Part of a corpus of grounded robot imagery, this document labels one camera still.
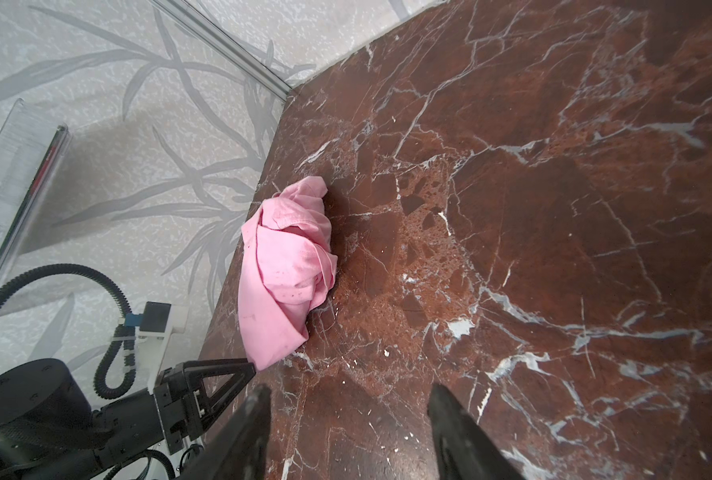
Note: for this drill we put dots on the light pink cloth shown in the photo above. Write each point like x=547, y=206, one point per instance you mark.
x=287, y=270

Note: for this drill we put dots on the clear plastic wall tray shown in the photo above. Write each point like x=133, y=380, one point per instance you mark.
x=32, y=144

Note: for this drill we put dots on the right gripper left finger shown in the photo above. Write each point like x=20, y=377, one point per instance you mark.
x=240, y=449

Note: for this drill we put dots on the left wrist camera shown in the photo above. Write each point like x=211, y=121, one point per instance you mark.
x=154, y=327

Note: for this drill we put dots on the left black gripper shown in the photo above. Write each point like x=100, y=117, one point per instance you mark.
x=189, y=400

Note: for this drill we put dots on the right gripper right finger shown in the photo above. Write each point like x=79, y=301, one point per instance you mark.
x=463, y=450

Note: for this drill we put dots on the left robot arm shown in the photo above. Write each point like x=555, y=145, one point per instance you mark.
x=48, y=430

